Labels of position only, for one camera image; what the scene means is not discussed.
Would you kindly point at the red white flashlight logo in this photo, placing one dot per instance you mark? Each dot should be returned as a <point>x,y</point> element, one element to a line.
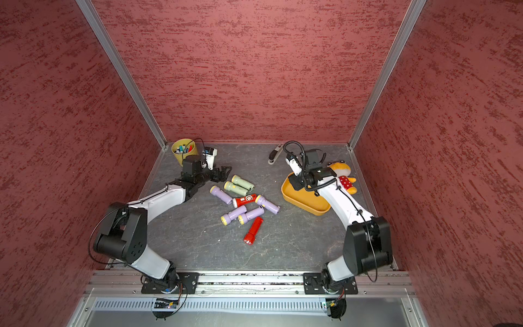
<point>238,202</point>

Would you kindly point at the yellow-green pen cup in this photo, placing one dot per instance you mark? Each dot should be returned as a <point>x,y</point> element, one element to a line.
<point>183,148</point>

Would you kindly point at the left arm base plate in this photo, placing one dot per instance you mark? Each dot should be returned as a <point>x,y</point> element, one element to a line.
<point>173,283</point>

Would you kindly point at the green flashlight front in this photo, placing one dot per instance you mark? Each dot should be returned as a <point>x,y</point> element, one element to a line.
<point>231,187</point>

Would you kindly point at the all red flashlight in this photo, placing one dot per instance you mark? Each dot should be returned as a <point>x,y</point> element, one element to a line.
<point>250,237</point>

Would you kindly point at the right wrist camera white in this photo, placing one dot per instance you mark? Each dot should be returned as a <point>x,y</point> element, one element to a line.
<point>294,164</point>

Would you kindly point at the purple flashlight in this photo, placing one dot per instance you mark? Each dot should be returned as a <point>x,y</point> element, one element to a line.
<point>268,205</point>
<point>249,215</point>
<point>220,194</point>
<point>232,215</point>

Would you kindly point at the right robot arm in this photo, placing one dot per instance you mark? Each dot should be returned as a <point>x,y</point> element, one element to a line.
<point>368,242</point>

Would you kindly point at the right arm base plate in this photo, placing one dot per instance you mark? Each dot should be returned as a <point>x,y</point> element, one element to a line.
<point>322,283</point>

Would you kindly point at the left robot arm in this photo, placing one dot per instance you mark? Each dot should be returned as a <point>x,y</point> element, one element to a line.
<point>123,232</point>

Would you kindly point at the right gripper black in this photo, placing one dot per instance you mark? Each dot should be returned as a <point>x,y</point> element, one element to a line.
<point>293,180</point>

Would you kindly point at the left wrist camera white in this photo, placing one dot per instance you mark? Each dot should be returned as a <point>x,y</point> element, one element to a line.
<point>210,154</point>

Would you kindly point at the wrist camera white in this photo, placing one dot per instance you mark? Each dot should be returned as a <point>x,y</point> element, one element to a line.
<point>210,154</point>
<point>294,164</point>

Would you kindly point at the aluminium front rail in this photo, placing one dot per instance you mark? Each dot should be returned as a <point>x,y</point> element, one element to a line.
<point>270,284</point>

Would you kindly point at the yellow plastic storage box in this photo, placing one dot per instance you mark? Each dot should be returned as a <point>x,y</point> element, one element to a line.
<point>307,201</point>

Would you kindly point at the grey black stapler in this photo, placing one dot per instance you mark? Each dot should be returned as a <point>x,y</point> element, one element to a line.
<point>275,154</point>

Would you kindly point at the yellow plush toy red dress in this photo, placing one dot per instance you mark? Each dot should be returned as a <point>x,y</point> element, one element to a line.
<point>343,172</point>

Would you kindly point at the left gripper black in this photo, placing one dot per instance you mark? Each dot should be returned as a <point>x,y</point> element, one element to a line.
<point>223,174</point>

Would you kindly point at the green flashlight rear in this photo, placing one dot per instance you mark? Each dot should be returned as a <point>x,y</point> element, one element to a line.
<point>237,180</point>

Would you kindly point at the green flashlight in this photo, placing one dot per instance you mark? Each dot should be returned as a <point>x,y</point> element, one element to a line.
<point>237,180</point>
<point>231,187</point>

